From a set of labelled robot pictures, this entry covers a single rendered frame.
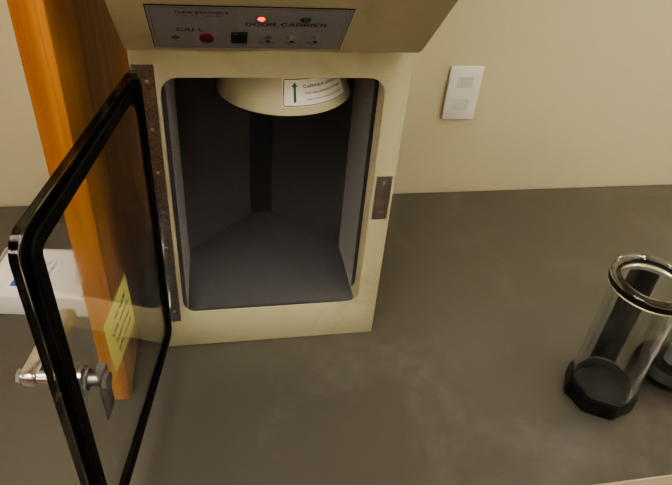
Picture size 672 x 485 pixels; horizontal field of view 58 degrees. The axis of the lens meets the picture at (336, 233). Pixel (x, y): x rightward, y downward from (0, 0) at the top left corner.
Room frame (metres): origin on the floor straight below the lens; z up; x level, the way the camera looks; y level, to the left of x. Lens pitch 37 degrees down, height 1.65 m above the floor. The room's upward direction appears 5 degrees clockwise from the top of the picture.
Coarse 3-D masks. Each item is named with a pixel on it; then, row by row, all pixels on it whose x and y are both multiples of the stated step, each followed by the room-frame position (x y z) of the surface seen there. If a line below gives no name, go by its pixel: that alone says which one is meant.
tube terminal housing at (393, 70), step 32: (160, 64) 0.63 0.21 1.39; (192, 64) 0.63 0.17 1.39; (224, 64) 0.64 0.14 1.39; (256, 64) 0.65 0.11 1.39; (288, 64) 0.66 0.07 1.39; (320, 64) 0.67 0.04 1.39; (352, 64) 0.68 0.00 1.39; (384, 64) 0.68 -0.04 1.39; (160, 96) 0.63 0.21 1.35; (384, 96) 0.69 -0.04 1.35; (160, 128) 0.63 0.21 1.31; (384, 128) 0.69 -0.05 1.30; (384, 160) 0.69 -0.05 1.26; (384, 224) 0.69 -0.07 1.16; (352, 288) 0.70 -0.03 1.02; (192, 320) 0.63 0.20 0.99; (224, 320) 0.64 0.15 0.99; (256, 320) 0.65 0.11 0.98; (288, 320) 0.66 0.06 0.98; (320, 320) 0.67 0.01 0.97; (352, 320) 0.68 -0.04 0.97
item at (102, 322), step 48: (48, 192) 0.36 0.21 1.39; (96, 192) 0.44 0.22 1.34; (144, 192) 0.57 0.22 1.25; (48, 240) 0.34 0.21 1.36; (96, 240) 0.42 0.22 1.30; (144, 240) 0.55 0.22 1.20; (96, 288) 0.40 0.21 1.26; (144, 288) 0.52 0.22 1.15; (96, 336) 0.38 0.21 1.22; (144, 336) 0.50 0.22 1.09; (48, 384) 0.30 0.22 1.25; (144, 384) 0.47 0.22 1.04; (96, 432) 0.34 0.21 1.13
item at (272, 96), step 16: (224, 80) 0.72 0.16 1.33; (240, 80) 0.70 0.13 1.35; (256, 80) 0.69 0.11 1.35; (272, 80) 0.69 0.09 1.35; (288, 80) 0.69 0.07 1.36; (304, 80) 0.69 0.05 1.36; (320, 80) 0.70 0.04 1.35; (336, 80) 0.73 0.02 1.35; (224, 96) 0.70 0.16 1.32; (240, 96) 0.69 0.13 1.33; (256, 96) 0.68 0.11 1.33; (272, 96) 0.68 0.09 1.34; (288, 96) 0.68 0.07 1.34; (304, 96) 0.69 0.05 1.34; (320, 96) 0.70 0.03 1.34; (336, 96) 0.71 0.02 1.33; (256, 112) 0.67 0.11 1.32; (272, 112) 0.67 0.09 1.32; (288, 112) 0.67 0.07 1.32; (304, 112) 0.68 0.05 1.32; (320, 112) 0.69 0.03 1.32
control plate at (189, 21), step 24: (168, 24) 0.56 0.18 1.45; (192, 24) 0.57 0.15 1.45; (216, 24) 0.57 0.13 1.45; (240, 24) 0.58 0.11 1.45; (264, 24) 0.58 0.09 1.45; (288, 24) 0.59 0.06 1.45; (312, 24) 0.59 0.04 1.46; (336, 24) 0.60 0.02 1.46; (264, 48) 0.62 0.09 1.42; (288, 48) 0.62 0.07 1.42; (312, 48) 0.63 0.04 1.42; (336, 48) 0.64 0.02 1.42
